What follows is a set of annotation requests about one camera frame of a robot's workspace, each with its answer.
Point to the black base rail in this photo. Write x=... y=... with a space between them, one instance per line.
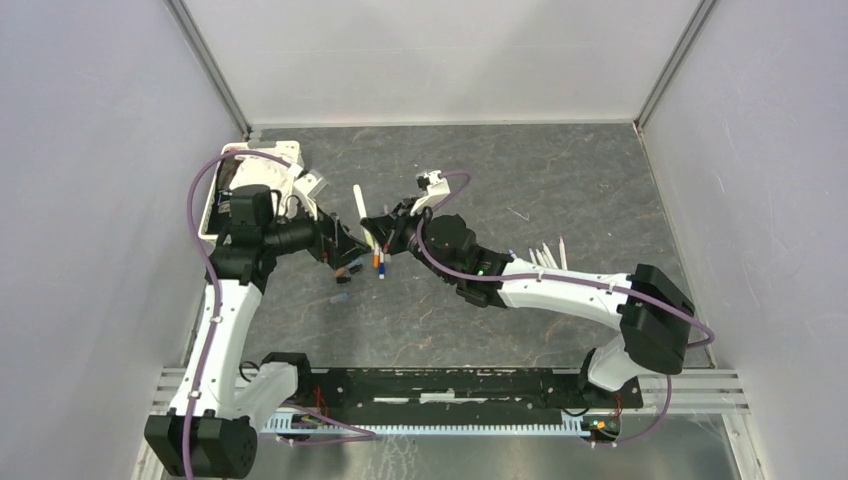
x=457 y=397

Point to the marker one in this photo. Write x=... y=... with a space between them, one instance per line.
x=549 y=257

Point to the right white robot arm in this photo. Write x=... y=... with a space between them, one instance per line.
x=650 y=315

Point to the green capped marker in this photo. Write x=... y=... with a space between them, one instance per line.
x=362 y=213

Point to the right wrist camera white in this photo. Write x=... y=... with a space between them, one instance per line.
x=434 y=189

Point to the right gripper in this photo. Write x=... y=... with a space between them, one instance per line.
x=386 y=227

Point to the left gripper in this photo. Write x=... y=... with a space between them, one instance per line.
x=334 y=244

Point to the white plastic basket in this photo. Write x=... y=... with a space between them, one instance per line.
x=217 y=210

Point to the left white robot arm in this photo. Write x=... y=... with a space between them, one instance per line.
x=210 y=429

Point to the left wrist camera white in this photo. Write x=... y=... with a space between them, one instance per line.
x=306 y=186

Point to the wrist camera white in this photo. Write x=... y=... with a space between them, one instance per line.
x=434 y=189
x=306 y=186

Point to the white cloth in basket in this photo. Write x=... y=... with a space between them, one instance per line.
x=260 y=171

